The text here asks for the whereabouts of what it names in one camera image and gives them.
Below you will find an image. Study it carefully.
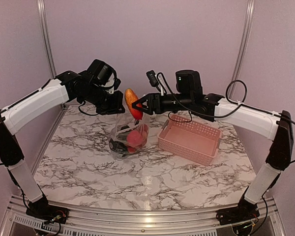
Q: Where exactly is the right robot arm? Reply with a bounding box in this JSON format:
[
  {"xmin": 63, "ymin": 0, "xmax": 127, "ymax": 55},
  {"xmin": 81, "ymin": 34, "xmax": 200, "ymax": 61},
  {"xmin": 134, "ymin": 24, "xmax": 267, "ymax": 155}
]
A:
[{"xmin": 130, "ymin": 70, "xmax": 294, "ymax": 220}]

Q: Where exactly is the dark purple eggplant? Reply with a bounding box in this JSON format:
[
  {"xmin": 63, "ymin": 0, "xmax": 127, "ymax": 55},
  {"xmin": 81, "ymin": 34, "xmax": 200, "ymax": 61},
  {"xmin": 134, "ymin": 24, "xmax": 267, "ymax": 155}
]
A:
[{"xmin": 109, "ymin": 139, "xmax": 128, "ymax": 154}]

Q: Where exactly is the orange carrot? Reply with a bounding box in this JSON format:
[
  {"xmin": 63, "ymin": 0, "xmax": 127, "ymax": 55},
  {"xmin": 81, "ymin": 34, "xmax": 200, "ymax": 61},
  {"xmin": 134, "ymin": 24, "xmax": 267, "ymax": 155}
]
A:
[{"xmin": 124, "ymin": 88, "xmax": 143, "ymax": 119}]

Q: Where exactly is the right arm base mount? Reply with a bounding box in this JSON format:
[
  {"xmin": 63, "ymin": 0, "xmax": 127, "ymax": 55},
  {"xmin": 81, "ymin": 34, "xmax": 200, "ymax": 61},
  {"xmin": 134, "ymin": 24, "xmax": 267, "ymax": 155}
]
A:
[{"xmin": 216, "ymin": 206, "xmax": 260, "ymax": 225}]

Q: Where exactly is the clear zip top bag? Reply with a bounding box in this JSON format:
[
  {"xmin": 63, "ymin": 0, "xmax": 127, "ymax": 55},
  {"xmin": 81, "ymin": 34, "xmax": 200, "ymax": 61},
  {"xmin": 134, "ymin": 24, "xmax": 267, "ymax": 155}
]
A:
[{"xmin": 109, "ymin": 111, "xmax": 149, "ymax": 160}]

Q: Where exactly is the aluminium corner post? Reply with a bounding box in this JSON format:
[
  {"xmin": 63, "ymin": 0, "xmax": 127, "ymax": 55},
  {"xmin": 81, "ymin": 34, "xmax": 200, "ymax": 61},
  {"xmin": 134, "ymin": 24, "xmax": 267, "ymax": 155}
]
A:
[
  {"xmin": 36, "ymin": 0, "xmax": 66, "ymax": 109},
  {"xmin": 230, "ymin": 0, "xmax": 256, "ymax": 99}
]

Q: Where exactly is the aluminium front table rail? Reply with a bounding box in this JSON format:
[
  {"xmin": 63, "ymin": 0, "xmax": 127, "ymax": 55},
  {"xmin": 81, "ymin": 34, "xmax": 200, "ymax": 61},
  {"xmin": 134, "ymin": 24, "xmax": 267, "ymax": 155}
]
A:
[{"xmin": 0, "ymin": 196, "xmax": 287, "ymax": 236}]

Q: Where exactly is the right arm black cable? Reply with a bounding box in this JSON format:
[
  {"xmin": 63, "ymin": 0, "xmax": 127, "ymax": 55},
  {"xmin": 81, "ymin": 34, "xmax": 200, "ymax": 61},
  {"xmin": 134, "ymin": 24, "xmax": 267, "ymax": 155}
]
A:
[{"xmin": 157, "ymin": 71, "xmax": 295, "ymax": 163}]

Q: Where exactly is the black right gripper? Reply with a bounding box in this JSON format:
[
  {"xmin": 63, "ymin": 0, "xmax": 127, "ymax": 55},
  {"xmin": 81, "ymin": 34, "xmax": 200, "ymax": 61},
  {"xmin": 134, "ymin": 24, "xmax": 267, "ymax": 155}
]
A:
[{"xmin": 132, "ymin": 92, "xmax": 193, "ymax": 115}]

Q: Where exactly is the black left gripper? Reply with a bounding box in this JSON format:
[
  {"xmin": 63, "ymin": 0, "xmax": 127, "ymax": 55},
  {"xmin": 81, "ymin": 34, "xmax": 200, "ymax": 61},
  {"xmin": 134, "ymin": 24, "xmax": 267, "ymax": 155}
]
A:
[{"xmin": 80, "ymin": 83, "xmax": 125, "ymax": 115}]

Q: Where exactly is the pink plastic basket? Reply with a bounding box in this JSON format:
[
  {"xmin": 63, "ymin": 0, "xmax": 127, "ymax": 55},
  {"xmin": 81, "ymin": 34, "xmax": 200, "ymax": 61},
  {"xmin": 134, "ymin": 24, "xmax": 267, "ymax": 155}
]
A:
[{"xmin": 157, "ymin": 114, "xmax": 222, "ymax": 166}]

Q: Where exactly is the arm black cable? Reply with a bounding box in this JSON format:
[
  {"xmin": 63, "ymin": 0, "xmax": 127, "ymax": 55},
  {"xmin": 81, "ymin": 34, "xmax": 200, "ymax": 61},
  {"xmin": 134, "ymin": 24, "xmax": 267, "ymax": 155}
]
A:
[
  {"xmin": 157, "ymin": 71, "xmax": 295, "ymax": 163},
  {"xmin": 0, "ymin": 71, "xmax": 121, "ymax": 166}
]

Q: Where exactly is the red strawberry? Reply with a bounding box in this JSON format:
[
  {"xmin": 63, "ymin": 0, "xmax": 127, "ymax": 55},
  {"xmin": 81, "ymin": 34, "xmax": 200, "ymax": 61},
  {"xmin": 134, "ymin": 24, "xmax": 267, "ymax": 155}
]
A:
[{"xmin": 126, "ymin": 130, "xmax": 144, "ymax": 148}]

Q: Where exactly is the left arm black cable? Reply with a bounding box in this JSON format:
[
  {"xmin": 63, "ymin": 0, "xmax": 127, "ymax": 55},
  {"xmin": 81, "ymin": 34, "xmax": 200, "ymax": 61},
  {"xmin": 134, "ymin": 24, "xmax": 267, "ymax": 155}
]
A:
[{"xmin": 0, "ymin": 71, "xmax": 121, "ymax": 166}]

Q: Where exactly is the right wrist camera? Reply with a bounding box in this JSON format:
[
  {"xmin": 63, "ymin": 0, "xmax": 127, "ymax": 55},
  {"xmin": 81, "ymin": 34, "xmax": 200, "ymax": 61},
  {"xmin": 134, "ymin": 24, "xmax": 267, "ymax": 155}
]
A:
[{"xmin": 146, "ymin": 70, "xmax": 167, "ymax": 95}]

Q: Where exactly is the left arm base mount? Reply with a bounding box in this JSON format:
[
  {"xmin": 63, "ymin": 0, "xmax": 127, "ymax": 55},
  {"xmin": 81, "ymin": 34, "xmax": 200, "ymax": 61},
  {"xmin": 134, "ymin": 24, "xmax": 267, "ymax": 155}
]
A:
[{"xmin": 26, "ymin": 205, "xmax": 69, "ymax": 224}]

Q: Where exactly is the right aluminium corner post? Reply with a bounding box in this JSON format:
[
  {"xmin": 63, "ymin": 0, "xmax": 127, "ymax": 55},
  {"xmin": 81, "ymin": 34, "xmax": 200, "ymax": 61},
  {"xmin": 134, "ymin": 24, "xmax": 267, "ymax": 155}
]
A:
[{"xmin": 230, "ymin": 0, "xmax": 256, "ymax": 99}]

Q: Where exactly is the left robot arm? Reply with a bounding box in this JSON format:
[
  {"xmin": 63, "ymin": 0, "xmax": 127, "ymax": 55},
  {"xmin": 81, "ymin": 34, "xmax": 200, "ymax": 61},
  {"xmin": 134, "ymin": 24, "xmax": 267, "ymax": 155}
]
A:
[{"xmin": 0, "ymin": 59, "xmax": 125, "ymax": 219}]

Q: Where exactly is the bunch of red lychees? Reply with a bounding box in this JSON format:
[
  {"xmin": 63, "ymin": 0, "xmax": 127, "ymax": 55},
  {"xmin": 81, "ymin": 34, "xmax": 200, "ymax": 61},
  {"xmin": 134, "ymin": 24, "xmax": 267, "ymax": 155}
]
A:
[{"xmin": 126, "ymin": 124, "xmax": 149, "ymax": 154}]

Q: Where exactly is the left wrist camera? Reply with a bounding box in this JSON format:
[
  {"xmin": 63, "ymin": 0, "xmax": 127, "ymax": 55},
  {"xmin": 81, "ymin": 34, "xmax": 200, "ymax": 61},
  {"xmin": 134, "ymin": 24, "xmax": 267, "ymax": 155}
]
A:
[{"xmin": 104, "ymin": 74, "xmax": 121, "ymax": 94}]

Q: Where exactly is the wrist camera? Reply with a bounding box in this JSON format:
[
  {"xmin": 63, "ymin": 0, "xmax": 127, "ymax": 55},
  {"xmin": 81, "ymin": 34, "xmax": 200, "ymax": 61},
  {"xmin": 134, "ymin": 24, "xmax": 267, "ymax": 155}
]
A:
[
  {"xmin": 104, "ymin": 74, "xmax": 121, "ymax": 94},
  {"xmin": 146, "ymin": 70, "xmax": 167, "ymax": 95}
]

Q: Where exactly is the left aluminium corner post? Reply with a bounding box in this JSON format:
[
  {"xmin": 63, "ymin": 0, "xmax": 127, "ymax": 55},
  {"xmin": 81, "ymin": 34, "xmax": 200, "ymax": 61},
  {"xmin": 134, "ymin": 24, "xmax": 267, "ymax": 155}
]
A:
[{"xmin": 36, "ymin": 0, "xmax": 66, "ymax": 109}]

